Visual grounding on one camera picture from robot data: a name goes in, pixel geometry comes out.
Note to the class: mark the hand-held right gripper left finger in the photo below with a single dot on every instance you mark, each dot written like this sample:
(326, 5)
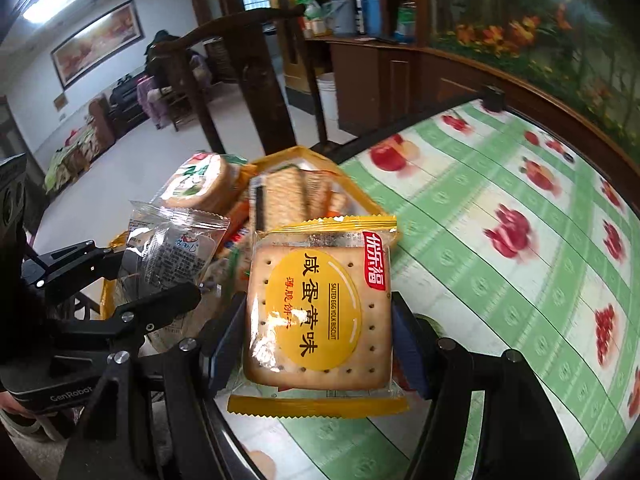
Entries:
(225, 350)

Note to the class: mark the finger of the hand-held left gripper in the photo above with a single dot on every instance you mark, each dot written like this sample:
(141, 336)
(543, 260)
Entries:
(150, 307)
(65, 265)

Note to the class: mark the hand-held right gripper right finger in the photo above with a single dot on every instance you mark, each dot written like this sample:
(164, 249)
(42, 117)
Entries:
(410, 355)

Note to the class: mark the clear packet of dark snack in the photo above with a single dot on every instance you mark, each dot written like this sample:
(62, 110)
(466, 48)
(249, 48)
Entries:
(170, 245)

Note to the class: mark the yellow cracker packet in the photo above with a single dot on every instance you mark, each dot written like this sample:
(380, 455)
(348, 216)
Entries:
(310, 305)

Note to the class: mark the round cracker packet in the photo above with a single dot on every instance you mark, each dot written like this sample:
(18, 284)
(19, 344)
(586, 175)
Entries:
(200, 185)

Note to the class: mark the brown cracker orange-edged packet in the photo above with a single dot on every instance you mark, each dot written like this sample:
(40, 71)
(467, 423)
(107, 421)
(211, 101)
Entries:
(285, 200)

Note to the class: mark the yellow cardboard box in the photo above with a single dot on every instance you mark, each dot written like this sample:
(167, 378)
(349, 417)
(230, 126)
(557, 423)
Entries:
(300, 155)

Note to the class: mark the person's left hand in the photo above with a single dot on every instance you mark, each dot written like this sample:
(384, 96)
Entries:
(25, 425)

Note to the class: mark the fruit print tablecloth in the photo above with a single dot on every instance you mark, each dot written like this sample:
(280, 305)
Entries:
(450, 260)

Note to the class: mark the floral cloth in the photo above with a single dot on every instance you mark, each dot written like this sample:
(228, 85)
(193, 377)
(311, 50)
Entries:
(72, 160)

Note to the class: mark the brown sofa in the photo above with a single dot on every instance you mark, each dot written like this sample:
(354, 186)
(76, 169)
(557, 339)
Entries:
(101, 125)

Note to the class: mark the pink garment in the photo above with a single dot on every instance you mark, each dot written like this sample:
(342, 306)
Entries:
(151, 102)

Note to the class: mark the black garment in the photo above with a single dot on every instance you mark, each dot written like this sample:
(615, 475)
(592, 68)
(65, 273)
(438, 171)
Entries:
(158, 44)

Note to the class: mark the dark wooden chair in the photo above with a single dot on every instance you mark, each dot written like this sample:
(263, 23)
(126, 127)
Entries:
(260, 80)

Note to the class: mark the small black box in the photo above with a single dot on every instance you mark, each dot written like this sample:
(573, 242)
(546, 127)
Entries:
(493, 99)

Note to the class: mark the white bucket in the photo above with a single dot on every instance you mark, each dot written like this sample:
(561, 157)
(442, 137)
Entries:
(327, 97)

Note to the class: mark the wooden cabinet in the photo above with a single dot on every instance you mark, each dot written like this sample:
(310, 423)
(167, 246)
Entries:
(370, 80)

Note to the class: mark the clear water bottle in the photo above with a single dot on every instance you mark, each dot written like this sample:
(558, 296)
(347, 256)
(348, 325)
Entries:
(407, 22)

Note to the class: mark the green bag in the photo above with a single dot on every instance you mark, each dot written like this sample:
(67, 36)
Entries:
(310, 9)

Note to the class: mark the blue thermos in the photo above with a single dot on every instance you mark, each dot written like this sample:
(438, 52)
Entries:
(372, 12)

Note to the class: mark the artificial flower planter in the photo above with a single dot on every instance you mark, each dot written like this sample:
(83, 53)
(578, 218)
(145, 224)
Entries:
(525, 30)

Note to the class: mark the dark thermos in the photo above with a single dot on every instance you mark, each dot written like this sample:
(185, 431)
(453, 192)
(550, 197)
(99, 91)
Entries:
(357, 12)

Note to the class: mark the grey kettle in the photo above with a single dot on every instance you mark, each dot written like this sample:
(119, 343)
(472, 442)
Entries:
(342, 15)

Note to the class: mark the framed wall painting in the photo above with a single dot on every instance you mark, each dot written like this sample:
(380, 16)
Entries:
(97, 42)

